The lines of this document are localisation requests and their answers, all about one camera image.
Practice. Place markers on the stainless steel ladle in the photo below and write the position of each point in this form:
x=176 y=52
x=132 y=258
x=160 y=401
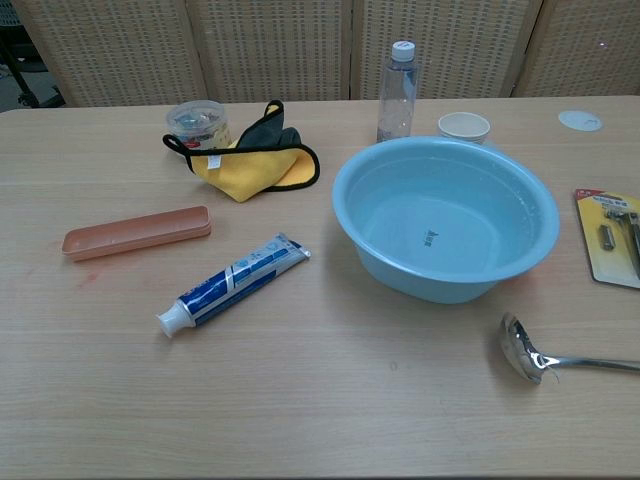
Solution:
x=520 y=347

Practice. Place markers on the clear plastic water bottle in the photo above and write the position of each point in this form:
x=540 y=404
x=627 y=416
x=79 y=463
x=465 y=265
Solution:
x=397 y=97

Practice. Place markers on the blue white toothpaste tube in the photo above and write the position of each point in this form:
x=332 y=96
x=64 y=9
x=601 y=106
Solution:
x=235 y=282

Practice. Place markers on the yellow grey microfibre cloth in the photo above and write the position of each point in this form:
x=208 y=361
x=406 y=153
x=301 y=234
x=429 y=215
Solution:
x=250 y=172

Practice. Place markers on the light blue plastic basin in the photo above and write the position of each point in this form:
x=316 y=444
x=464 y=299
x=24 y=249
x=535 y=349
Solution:
x=445 y=280

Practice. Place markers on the clear round plastic jar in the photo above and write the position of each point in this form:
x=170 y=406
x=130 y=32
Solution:
x=197 y=122

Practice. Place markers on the white paper cup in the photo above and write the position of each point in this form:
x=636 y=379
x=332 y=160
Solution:
x=464 y=126

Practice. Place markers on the pink plastic toothbrush case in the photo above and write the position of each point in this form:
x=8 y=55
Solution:
x=135 y=234

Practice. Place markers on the woven rattan folding screen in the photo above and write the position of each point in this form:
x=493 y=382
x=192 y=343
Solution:
x=275 y=50

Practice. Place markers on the round white table grommet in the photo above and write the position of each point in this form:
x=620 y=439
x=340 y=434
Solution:
x=580 y=121

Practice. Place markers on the yellow razor blister pack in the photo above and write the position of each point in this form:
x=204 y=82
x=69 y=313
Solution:
x=612 y=235

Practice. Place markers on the black chair base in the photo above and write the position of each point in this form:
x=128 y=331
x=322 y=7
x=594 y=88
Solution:
x=20 y=75

